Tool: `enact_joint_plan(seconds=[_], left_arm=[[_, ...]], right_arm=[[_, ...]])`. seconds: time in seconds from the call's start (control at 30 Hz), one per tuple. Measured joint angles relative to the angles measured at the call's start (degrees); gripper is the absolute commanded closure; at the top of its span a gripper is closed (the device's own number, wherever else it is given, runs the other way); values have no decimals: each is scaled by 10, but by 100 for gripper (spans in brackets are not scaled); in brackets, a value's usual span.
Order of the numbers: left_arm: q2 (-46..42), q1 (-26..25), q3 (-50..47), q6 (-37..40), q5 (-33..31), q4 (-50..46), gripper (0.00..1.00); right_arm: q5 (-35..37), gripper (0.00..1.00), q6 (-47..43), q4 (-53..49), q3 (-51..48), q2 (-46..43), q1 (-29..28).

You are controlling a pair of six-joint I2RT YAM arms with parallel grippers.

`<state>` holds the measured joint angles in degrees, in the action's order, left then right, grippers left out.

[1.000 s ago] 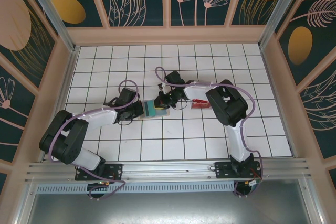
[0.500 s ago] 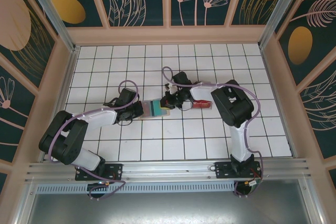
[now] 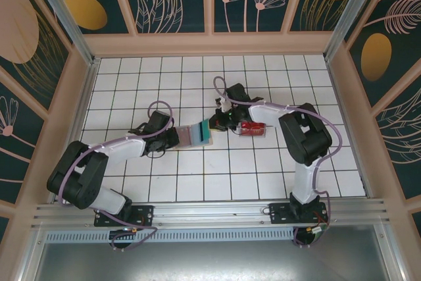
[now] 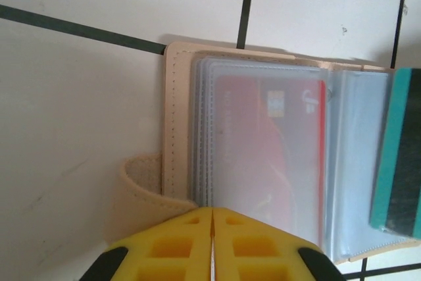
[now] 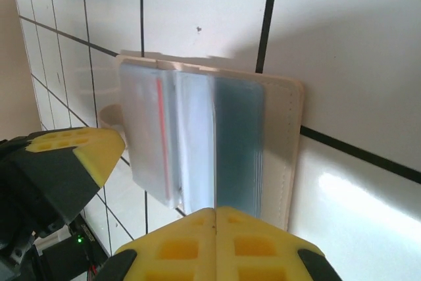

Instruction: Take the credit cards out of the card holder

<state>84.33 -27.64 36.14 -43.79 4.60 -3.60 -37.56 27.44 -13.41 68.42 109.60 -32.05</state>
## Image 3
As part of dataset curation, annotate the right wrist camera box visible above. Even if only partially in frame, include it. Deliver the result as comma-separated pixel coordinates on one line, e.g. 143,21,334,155
215,96,233,113

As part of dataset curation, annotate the aluminium frame post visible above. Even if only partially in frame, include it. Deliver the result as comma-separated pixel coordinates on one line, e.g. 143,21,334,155
324,0,384,61
26,0,99,68

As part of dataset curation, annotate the grey slotted cable duct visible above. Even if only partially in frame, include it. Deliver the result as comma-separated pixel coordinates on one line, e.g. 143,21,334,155
44,228,297,243

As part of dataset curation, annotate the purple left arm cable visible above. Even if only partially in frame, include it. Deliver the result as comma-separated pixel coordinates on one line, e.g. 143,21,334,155
57,100,174,251

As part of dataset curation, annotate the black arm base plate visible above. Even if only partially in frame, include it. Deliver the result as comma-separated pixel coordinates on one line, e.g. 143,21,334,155
94,204,155,228
268,201,328,226

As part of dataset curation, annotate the teal card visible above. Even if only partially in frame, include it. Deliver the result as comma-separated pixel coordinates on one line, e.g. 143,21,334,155
192,119,213,143

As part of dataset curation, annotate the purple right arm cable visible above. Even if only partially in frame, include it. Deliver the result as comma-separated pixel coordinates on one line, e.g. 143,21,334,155
212,76,343,249

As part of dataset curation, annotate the aluminium mounting rail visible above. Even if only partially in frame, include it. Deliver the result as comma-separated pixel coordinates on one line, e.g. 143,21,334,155
31,198,391,229

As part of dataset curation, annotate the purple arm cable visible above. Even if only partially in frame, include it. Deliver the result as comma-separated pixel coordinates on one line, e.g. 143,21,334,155
212,76,343,249
57,100,174,251

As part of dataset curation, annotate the beige card holder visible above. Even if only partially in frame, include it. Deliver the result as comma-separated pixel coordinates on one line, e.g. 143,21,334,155
174,119,214,149

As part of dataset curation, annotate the clear acrylic card stand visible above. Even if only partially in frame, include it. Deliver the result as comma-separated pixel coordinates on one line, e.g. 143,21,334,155
238,121,269,139

